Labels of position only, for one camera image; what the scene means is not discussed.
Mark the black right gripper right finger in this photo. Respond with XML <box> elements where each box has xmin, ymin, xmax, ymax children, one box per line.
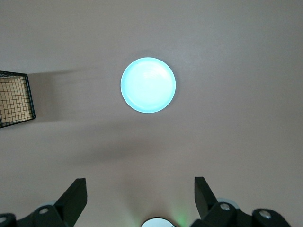
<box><xmin>193</xmin><ymin>176</ymin><xmax>251</xmax><ymax>227</ymax></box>

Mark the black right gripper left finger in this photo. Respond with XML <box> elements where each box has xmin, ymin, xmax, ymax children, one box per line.
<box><xmin>21</xmin><ymin>178</ymin><xmax>88</xmax><ymax>227</ymax></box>

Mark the light blue round plate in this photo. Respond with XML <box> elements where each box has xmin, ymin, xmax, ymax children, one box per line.
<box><xmin>120</xmin><ymin>58</ymin><xmax>177</xmax><ymax>114</ymax></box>

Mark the wooden board basket insert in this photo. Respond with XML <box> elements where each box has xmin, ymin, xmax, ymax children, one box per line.
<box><xmin>0</xmin><ymin>77</ymin><xmax>31</xmax><ymax>120</ymax></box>

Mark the black wire wooden rack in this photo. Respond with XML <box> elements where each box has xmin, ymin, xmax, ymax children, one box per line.
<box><xmin>0</xmin><ymin>70</ymin><xmax>36</xmax><ymax>130</ymax></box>

